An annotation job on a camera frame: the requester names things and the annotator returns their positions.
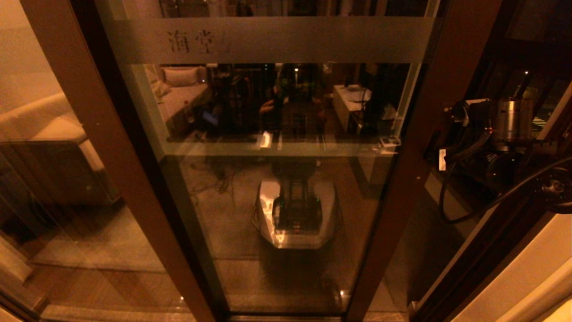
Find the brown-framed fixed glass panel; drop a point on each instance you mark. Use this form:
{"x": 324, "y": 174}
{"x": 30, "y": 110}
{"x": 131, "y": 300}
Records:
{"x": 111, "y": 156}

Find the dark barred window grille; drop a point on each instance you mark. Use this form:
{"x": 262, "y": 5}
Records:
{"x": 536, "y": 58}

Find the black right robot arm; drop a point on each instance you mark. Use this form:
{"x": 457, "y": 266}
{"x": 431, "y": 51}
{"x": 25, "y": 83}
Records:
{"x": 532, "y": 165}

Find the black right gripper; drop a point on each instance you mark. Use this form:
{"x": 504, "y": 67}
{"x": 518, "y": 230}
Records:
{"x": 496, "y": 172}

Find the dark brown door jamb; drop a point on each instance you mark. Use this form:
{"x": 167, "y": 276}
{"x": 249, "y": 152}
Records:
{"x": 482, "y": 268}

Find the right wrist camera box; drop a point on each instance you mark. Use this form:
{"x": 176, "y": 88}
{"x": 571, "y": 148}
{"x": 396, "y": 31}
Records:
{"x": 476, "y": 118}

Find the dark metal floor track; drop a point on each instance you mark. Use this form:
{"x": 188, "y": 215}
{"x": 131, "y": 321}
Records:
{"x": 286, "y": 317}

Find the brown-framed sliding glass door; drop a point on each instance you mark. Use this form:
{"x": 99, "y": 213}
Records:
{"x": 420, "y": 156}

